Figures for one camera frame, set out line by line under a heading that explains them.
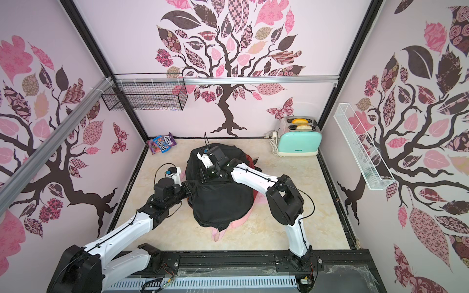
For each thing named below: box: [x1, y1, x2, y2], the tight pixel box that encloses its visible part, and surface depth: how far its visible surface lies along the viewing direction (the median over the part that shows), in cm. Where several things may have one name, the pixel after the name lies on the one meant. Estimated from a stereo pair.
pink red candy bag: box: [146, 139, 157, 156], surface depth 116 cm
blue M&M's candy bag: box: [152, 135, 172, 154], surface depth 116 cm
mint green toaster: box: [277, 115, 323, 157], surface depth 105 cm
